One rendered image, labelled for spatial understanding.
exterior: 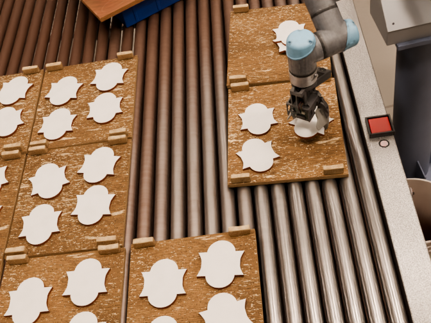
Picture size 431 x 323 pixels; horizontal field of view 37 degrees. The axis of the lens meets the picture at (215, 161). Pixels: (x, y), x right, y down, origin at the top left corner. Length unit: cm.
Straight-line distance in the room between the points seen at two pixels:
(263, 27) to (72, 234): 103
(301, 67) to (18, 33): 140
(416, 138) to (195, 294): 143
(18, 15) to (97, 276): 142
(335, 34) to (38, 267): 103
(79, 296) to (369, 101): 106
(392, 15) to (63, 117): 118
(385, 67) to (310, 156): 173
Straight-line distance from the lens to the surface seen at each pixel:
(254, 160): 193
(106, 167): 204
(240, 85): 214
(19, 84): 247
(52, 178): 208
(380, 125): 202
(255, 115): 206
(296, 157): 193
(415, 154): 292
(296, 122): 196
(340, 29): 174
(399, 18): 235
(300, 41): 168
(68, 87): 236
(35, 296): 184
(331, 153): 194
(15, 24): 285
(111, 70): 237
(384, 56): 367
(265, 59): 226
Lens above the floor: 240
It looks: 48 degrees down
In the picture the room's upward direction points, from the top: 14 degrees counter-clockwise
